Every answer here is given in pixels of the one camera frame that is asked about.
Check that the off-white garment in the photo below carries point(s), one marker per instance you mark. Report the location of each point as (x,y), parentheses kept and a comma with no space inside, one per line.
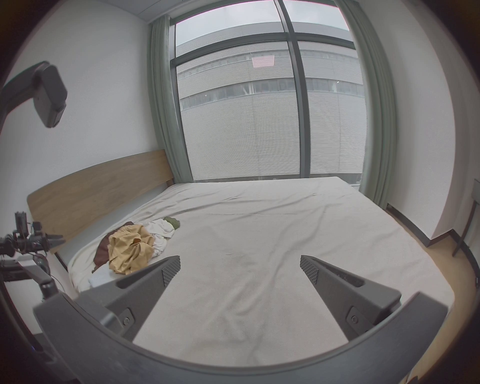
(161,228)

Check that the pale bluish white garment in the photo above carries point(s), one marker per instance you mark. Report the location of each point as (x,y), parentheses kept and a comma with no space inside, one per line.
(101,278)

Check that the brown garment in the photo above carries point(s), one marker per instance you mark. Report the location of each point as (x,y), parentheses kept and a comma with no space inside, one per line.
(100,255)

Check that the grey-green curtain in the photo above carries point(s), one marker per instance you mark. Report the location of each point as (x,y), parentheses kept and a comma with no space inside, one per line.
(165,112)
(378,131)

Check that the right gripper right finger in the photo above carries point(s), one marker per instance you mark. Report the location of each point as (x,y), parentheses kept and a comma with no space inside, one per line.
(330,285)

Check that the green garment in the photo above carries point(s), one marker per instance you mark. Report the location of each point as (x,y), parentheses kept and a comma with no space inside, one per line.
(173,222)

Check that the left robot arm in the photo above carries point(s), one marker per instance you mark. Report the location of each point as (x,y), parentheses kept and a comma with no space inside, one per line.
(41,279)

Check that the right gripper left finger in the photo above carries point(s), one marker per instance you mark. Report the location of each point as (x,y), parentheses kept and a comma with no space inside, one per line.
(150,285)

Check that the tan trousers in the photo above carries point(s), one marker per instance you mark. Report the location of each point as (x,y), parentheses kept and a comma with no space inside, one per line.
(127,247)

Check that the bed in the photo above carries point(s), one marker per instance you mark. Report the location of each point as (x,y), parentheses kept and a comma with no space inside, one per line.
(262,232)

